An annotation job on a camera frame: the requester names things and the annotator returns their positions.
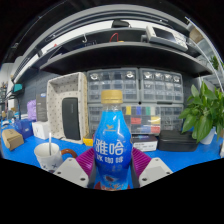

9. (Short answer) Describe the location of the yellow multimeter with red leads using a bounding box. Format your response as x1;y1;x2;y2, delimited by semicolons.
82;133;95;148

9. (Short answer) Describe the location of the black rectangular case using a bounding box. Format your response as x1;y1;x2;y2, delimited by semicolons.
61;96;81;141

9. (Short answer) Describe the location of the blue drink bottle gold cap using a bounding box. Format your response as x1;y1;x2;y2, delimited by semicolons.
92;89;134;192

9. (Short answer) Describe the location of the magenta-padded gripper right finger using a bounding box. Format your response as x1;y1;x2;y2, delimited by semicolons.
130;147;174;188

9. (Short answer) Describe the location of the green potted plant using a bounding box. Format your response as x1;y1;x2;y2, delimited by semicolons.
178;81;224;145

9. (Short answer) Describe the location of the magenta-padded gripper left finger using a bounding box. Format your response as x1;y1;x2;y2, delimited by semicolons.
53;147;97;189

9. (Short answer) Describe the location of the brown cardboard box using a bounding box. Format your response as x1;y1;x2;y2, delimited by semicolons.
1;128;25;152

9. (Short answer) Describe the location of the black box with white label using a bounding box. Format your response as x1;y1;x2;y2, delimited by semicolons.
131;133;159;153

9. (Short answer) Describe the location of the beige dotted open box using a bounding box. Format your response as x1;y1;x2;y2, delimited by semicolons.
45;71;89;145

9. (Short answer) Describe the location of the dark grey overhead shelf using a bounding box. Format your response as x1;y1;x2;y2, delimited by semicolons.
11;9;214;79

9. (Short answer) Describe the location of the white mug orange handle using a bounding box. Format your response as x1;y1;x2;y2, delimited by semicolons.
33;142;78;174

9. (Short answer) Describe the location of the white metal shelf unit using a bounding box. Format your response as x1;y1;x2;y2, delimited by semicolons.
184;15;224;91

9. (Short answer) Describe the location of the black flat case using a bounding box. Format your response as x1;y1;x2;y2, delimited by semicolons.
157;129;199;153

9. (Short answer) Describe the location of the metal spoon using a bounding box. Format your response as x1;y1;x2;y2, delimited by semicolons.
48;132;53;157

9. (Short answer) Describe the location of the dark grey flat box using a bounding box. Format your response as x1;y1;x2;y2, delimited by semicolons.
35;92;49;123

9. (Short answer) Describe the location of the blue box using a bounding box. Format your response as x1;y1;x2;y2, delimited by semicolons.
13;118;34;139

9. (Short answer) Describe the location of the grey oscilloscope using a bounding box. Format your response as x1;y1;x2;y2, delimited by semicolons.
145;25;190;53

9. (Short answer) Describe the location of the clear organizer with coloured parts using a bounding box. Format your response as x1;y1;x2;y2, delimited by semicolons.
123;104;162;135

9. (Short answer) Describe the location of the purple bag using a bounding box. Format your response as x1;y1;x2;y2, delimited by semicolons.
26;99;38;122

